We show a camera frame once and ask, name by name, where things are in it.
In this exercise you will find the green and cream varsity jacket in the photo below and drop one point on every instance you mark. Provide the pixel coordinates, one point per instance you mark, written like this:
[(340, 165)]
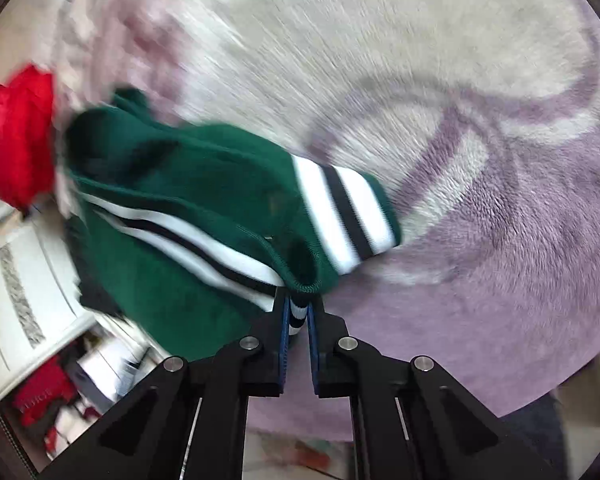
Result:
[(180, 170)]

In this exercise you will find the floral purple fleece blanket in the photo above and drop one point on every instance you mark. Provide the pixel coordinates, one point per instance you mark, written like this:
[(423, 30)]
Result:
[(430, 60)]

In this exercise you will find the white wardrobe sliding door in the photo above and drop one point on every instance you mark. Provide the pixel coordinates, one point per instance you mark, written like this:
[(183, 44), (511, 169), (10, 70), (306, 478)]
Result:
[(55, 280)]

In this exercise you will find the white wardrobe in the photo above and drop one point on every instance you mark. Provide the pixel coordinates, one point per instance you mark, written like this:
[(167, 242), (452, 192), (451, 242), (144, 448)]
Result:
[(100, 360)]

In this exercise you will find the red satin duvet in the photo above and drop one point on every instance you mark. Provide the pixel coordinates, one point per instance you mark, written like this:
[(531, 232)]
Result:
[(15, 135)]

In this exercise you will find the red printed garment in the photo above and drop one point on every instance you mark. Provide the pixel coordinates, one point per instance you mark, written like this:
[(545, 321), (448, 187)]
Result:
[(45, 395)]

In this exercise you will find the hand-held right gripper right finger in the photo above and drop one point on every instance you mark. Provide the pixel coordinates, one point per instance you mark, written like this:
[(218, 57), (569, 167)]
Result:
[(313, 360)]

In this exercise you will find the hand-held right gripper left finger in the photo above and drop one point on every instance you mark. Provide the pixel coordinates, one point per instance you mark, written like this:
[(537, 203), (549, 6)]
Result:
[(283, 350)]

